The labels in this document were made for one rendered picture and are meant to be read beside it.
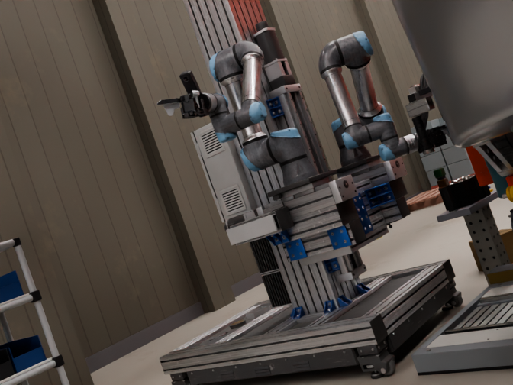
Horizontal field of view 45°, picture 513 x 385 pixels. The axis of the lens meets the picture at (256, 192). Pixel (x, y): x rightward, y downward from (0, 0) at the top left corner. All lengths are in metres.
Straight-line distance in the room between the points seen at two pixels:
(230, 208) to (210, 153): 0.29
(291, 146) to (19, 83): 3.34
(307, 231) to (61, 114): 3.40
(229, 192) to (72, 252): 2.48
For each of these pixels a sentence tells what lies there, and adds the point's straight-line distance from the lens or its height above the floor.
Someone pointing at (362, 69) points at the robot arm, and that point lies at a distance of 2.82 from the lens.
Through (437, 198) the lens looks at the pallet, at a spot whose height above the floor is 0.06.
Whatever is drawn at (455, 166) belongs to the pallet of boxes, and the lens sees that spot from 10.06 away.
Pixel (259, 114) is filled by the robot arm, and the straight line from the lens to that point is 2.34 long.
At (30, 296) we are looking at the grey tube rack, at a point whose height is 0.74.
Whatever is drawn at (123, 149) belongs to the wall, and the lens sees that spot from 5.82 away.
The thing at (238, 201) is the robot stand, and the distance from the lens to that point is 2.94.
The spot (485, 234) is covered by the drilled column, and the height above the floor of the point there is 0.28.
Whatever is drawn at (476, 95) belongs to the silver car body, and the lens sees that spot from 1.42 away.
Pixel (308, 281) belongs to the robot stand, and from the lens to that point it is 2.88.
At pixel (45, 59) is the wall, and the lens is 5.73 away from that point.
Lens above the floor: 0.78
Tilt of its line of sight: 1 degrees up
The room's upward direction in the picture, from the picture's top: 20 degrees counter-clockwise
